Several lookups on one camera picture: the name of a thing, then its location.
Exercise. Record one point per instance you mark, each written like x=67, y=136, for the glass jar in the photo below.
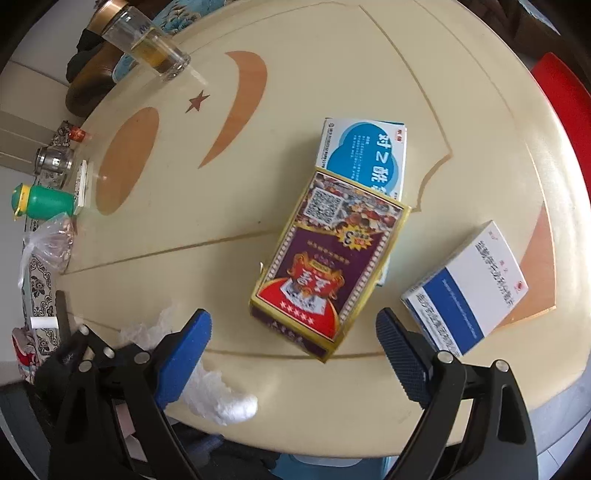
x=55, y=159

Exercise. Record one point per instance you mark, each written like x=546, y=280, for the purple red card box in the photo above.
x=323, y=267

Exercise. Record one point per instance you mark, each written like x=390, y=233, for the dark clothes pile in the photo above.
x=83, y=50

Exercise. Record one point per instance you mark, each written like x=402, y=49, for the blue cloud medicine box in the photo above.
x=369, y=147

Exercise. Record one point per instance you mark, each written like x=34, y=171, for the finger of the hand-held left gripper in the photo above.
x=64, y=364
x=63, y=314

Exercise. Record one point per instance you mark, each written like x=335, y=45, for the red white cloth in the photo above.
x=23, y=350

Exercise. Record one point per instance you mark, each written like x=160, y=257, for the white plastic bag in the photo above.
x=226, y=401

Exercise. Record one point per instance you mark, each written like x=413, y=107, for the red plastic chair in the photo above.
x=563, y=101

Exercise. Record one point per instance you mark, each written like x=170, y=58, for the cream table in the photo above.
x=323, y=438

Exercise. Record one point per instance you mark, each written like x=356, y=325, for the clear bag of nuts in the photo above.
x=48, y=244

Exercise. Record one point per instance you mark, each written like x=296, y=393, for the white cylinder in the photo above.
x=44, y=322

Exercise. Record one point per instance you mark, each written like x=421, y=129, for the white blue striped medicine box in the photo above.
x=466, y=295

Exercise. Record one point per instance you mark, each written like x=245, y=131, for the glass tea bottle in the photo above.
x=147, y=46

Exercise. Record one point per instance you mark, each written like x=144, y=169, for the green thermos bottle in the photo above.
x=46, y=201

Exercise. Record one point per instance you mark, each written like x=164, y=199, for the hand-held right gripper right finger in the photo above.
x=401, y=350

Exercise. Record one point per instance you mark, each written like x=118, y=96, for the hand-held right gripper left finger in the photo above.
x=184, y=355

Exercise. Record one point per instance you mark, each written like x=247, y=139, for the white remote control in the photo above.
x=84, y=184

